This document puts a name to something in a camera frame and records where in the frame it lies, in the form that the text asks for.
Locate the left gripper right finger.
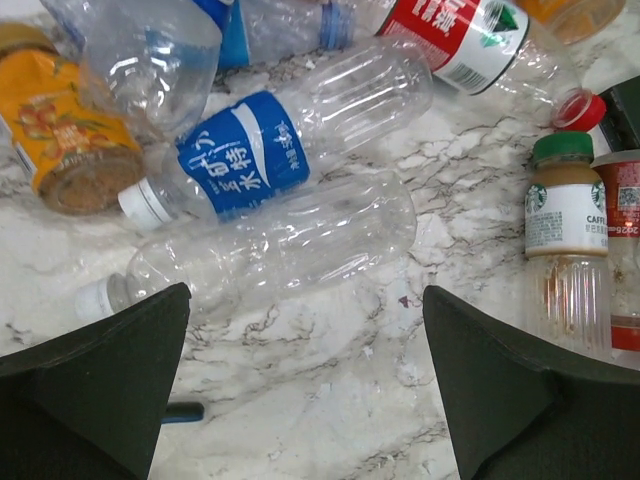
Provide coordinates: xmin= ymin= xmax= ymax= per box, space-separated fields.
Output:
xmin=423 ymin=286 xmax=639 ymax=479

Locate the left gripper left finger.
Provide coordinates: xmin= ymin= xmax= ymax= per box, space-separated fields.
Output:
xmin=1 ymin=283 xmax=190 ymax=479

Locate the starbucks coffee bottle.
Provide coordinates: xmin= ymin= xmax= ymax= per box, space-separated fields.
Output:
xmin=524 ymin=131 xmax=612 ymax=360

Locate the small orange juice bottle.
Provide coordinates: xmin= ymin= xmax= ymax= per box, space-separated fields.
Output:
xmin=1 ymin=22 xmax=145 ymax=215

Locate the red label cola bottle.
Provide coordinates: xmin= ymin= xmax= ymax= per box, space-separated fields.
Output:
xmin=592 ymin=150 xmax=639 ymax=370

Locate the clear crushed long bottle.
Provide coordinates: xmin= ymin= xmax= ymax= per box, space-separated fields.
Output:
xmin=75 ymin=171 xmax=417 ymax=322

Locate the right black foam pad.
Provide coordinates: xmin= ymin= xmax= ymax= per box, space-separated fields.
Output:
xmin=599 ymin=76 xmax=640 ymax=152

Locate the blue label water bottle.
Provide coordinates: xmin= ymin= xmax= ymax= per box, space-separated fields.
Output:
xmin=118 ymin=36 xmax=433 ymax=231

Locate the pepsi bottle centre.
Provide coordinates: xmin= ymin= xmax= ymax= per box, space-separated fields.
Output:
xmin=43 ymin=0 xmax=233 ymax=139

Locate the nongfu red label bottle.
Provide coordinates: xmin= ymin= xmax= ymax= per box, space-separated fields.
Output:
xmin=378 ymin=1 xmax=586 ymax=126

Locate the orange juice bottle right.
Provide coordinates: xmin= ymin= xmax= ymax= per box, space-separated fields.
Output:
xmin=515 ymin=0 xmax=626 ymax=45

